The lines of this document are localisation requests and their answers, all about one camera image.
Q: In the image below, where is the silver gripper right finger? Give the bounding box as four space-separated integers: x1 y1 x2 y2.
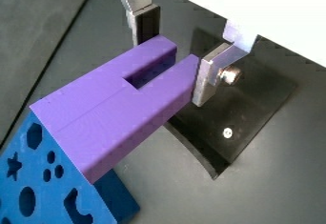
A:
193 20 258 107

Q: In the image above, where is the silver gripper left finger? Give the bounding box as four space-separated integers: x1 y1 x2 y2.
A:
122 0 160 46

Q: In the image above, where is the purple double-square block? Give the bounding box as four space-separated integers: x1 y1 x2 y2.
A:
31 35 199 182

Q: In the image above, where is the blue shape-sorting board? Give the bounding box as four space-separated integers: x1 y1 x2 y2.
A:
0 113 140 224

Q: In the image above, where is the black curved holder stand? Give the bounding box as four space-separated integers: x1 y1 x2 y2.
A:
164 27 299 180

